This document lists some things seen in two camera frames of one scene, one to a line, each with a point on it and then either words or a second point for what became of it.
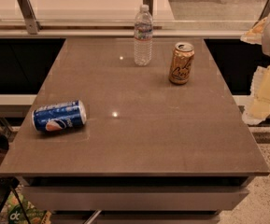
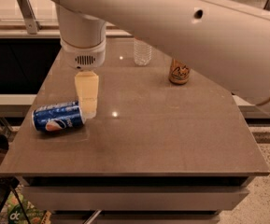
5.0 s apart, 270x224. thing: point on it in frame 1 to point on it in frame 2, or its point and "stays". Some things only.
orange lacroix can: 183,53 stays
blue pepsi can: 59,117 stays
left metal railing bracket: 26,8 stays
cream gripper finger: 266,92 to 86,82
